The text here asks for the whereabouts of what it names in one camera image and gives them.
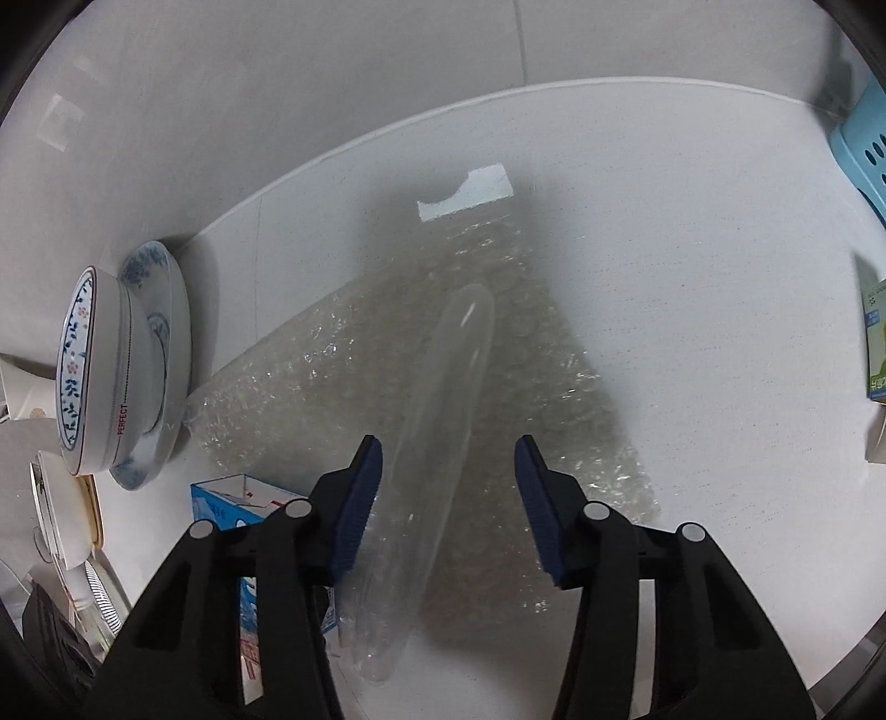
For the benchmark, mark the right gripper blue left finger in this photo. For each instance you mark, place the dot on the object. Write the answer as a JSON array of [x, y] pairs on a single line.
[[353, 505]]

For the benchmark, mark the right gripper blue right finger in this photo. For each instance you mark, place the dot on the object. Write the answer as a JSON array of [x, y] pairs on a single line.
[[553, 502]]

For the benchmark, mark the clear bubble wrap sheet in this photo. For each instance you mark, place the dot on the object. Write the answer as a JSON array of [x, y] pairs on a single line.
[[294, 406]]

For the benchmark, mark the clear plastic tube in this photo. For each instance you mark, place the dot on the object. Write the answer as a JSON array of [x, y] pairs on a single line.
[[380, 601]]

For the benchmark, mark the blue white milk carton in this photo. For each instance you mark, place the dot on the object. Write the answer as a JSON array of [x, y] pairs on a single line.
[[295, 555]]

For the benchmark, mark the green white small carton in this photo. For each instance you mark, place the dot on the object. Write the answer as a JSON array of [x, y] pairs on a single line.
[[872, 296]]

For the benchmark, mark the blue patterned porcelain plate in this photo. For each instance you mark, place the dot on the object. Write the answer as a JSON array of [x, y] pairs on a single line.
[[161, 314]]

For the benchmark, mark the blue patterned porcelain bowl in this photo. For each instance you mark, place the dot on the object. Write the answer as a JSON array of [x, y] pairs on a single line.
[[94, 391]]

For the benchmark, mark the white ceramic cup with sticks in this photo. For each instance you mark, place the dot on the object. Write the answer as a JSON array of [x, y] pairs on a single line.
[[25, 395]]

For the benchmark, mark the blue plastic utensil holder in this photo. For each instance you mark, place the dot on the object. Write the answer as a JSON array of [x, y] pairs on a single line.
[[858, 146]]

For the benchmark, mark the white wall socket right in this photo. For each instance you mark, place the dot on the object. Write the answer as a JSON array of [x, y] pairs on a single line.
[[59, 123]]

